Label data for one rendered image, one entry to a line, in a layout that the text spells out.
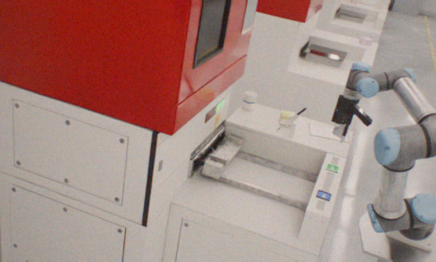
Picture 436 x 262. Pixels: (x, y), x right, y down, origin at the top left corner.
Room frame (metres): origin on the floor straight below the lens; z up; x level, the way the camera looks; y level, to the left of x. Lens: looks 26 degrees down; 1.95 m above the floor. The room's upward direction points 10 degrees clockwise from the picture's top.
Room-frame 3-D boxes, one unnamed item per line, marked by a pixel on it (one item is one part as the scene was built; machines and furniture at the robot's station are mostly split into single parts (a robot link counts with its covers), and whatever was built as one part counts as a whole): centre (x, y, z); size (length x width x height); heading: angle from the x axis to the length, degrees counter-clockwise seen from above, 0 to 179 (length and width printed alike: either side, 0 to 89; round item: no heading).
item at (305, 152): (2.29, -0.39, 0.89); 0.62 x 0.35 x 0.14; 74
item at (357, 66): (1.90, -0.54, 1.41); 0.09 x 0.08 x 0.11; 5
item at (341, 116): (1.91, -0.53, 1.25); 0.09 x 0.08 x 0.12; 73
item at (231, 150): (2.00, -0.07, 0.87); 0.36 x 0.08 x 0.03; 164
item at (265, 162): (2.07, -0.29, 0.84); 0.50 x 0.02 x 0.03; 74
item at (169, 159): (1.82, 0.08, 1.02); 0.82 x 0.03 x 0.40; 164
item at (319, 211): (1.78, -0.52, 0.89); 0.55 x 0.09 x 0.14; 164
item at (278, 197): (1.81, -0.21, 0.84); 0.50 x 0.02 x 0.03; 74
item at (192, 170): (1.99, 0.02, 0.89); 0.44 x 0.02 x 0.10; 164
